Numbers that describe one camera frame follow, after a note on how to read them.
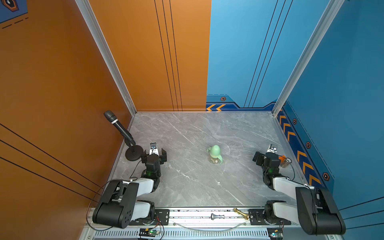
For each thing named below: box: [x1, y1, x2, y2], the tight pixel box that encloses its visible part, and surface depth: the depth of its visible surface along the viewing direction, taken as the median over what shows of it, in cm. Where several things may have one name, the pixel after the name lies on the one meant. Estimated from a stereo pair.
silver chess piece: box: [210, 213, 225, 221], surface depth 74 cm
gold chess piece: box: [232, 208, 250, 220], surface depth 75 cm
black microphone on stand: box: [104, 110, 144, 161], surface depth 82 cm
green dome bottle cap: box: [210, 145, 221, 158], surface depth 85 cm
